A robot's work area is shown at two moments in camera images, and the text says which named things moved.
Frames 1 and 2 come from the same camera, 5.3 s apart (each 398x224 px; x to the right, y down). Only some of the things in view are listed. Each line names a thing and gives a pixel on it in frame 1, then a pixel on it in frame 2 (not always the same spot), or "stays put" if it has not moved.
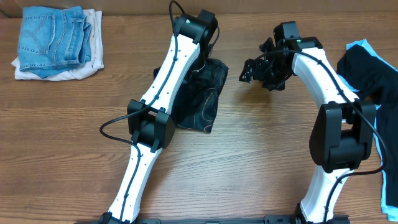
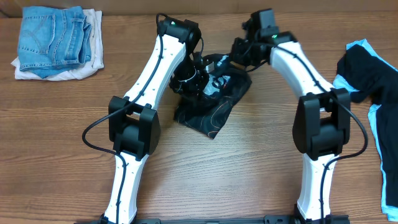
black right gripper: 257,67 → 236,56
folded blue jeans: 50,39 stays put
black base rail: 274,219 stays put
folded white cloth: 94,18 stays put
